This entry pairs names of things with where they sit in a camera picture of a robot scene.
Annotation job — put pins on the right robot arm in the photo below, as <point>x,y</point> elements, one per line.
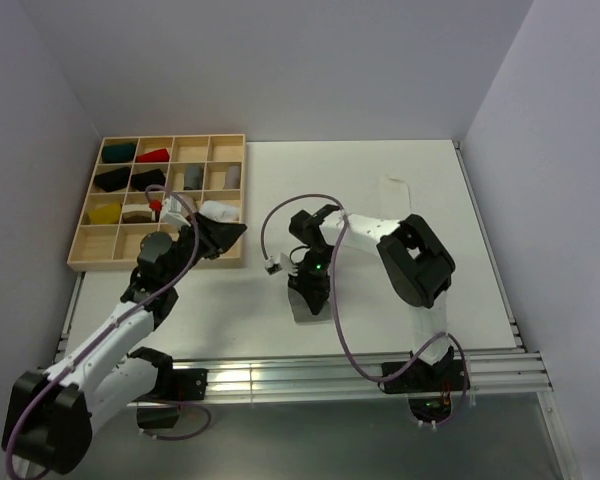
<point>419,269</point>

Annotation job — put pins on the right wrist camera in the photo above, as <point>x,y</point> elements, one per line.
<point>280,263</point>

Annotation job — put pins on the yellow rolled sock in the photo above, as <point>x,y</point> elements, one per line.
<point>108,214</point>

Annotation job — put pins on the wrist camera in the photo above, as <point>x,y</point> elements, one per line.
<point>280,263</point>
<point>170,213</point>

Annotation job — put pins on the black rolled sock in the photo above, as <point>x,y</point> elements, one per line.
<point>112,180</point>
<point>142,180</point>

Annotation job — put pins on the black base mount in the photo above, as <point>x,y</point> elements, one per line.
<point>162,408</point>
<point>444,376</point>

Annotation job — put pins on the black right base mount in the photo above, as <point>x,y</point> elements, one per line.
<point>444,376</point>

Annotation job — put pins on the beige rolled sock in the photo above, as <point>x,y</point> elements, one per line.
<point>186,204</point>

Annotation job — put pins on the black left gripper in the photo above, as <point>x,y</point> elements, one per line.
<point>216,237</point>

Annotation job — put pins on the wooden compartment tray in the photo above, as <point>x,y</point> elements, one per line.
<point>115,247</point>

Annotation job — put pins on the black rolled sock left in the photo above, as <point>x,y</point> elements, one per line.
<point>112,180</point>

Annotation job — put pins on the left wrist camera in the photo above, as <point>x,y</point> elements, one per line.
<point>170,213</point>

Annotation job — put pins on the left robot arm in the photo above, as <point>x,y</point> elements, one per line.
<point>53,415</point>

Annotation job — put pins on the white brown rolled sock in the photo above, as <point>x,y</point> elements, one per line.
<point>140,213</point>

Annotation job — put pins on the grey sock with black stripes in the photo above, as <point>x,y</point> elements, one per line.
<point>301,313</point>

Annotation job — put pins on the white flat sock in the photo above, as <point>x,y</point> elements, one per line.
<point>394,198</point>

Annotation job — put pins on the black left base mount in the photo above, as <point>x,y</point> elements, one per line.
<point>162,408</point>

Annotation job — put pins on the light grey rolled sock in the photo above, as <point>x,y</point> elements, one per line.
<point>233,178</point>

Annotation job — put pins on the dark green rolled sock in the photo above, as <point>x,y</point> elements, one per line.
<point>118,153</point>

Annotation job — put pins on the red rolled sock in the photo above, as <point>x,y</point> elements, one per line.
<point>155,156</point>

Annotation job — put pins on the aluminium frame rail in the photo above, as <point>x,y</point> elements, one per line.
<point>290,380</point>

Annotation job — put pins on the black rolled sock right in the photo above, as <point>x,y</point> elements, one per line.
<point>142,180</point>

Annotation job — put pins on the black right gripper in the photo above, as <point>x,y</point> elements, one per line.
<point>314,291</point>

